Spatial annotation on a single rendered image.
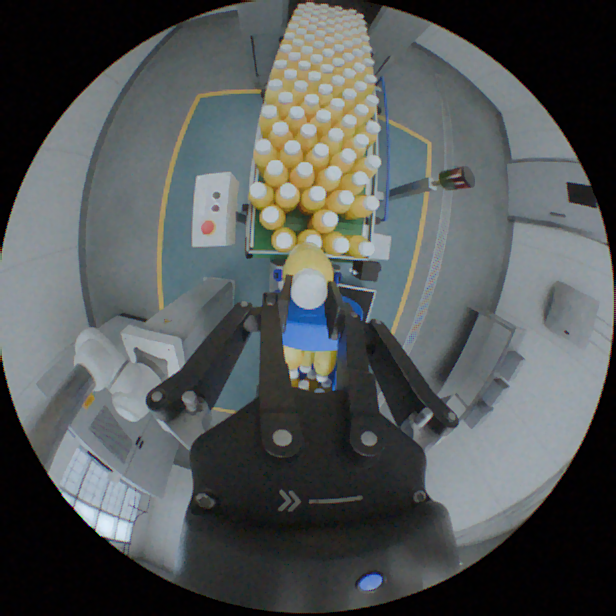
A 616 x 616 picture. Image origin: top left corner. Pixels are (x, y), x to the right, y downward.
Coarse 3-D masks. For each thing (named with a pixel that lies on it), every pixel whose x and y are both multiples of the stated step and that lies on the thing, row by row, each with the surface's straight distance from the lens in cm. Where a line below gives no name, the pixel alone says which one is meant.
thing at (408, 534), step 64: (192, 448) 7; (256, 448) 6; (320, 448) 7; (384, 448) 7; (192, 512) 6; (256, 512) 6; (320, 512) 6; (384, 512) 7; (448, 512) 6; (192, 576) 5; (256, 576) 4; (320, 576) 4; (384, 576) 4; (448, 576) 5
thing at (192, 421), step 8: (192, 392) 8; (184, 400) 8; (192, 400) 8; (200, 400) 8; (184, 408) 8; (192, 408) 8; (200, 408) 8; (208, 408) 8; (176, 416) 8; (184, 416) 8; (192, 416) 8; (200, 416) 8; (208, 416) 8; (160, 424) 9; (168, 424) 8; (176, 424) 8; (184, 424) 8; (192, 424) 8; (200, 424) 8; (208, 424) 9; (176, 432) 8; (184, 432) 8; (192, 432) 8; (200, 432) 8; (184, 440) 8; (192, 440) 8
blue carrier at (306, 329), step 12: (348, 300) 59; (288, 312) 45; (300, 312) 46; (312, 312) 46; (324, 312) 47; (360, 312) 51; (288, 324) 41; (300, 324) 40; (312, 324) 40; (324, 324) 41; (288, 336) 42; (300, 336) 41; (312, 336) 41; (324, 336) 41; (300, 348) 43; (312, 348) 43; (324, 348) 43; (336, 348) 45; (300, 372) 83
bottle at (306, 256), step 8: (296, 248) 31; (304, 248) 27; (312, 248) 27; (320, 248) 36; (288, 256) 31; (296, 256) 24; (304, 256) 23; (312, 256) 23; (320, 256) 24; (288, 264) 24; (296, 264) 23; (304, 264) 22; (312, 264) 22; (320, 264) 23; (328, 264) 24; (288, 272) 23; (296, 272) 22; (320, 272) 21; (328, 272) 23; (328, 280) 23
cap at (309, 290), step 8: (304, 272) 20; (312, 272) 20; (296, 280) 19; (304, 280) 19; (312, 280) 19; (320, 280) 19; (296, 288) 19; (304, 288) 20; (312, 288) 20; (320, 288) 20; (296, 296) 20; (304, 296) 20; (312, 296) 20; (320, 296) 20; (304, 304) 20; (312, 304) 20; (320, 304) 20
